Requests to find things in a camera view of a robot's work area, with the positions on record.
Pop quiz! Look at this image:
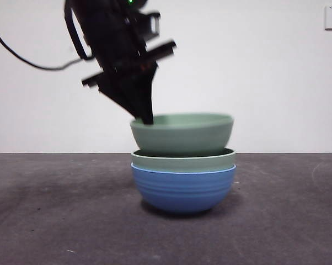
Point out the green ribbed bowl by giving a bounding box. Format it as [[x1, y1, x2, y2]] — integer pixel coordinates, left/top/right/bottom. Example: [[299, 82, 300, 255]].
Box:
[[130, 113, 234, 155], [131, 147, 236, 173]]

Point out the blue ribbed bowl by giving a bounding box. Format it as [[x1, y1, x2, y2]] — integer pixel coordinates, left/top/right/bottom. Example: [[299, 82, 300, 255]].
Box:
[[130, 162, 237, 215]]

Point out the left wrist grey camera box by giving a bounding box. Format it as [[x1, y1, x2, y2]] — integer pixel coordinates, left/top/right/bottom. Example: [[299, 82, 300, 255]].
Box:
[[138, 11, 162, 40]]

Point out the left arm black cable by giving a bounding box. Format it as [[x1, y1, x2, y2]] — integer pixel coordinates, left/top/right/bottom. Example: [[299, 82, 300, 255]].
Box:
[[0, 0, 85, 72]]

